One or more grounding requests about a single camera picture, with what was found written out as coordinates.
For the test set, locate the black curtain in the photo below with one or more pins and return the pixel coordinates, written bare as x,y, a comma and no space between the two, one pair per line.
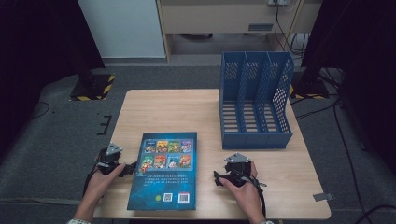
37,46
367,62

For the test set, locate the blue plastic file rack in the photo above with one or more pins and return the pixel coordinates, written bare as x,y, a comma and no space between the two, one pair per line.
255,140

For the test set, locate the person's right hand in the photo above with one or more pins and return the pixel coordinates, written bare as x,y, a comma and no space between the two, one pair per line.
247,196

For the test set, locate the white cabinet panel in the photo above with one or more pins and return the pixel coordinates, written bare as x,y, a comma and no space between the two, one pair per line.
124,28

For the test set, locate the black floor tape marking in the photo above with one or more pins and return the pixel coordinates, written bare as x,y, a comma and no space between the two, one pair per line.
107,124

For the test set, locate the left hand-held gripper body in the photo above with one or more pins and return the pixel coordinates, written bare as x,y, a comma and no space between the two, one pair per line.
109,160

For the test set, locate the grey tape strip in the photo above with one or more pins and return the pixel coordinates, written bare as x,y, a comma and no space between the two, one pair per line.
323,197

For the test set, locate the blue picture book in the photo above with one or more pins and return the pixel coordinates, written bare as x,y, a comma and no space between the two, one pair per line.
162,186

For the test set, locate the black stand base yellow stripes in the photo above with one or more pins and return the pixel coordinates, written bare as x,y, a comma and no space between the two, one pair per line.
93,90
311,88

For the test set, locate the person's left hand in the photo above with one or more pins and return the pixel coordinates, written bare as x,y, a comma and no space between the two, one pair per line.
96,186

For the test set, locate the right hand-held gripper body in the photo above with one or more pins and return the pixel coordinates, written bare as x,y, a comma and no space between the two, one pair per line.
238,169

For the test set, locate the beige wooden desk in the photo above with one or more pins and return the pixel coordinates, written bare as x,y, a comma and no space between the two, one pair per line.
211,18

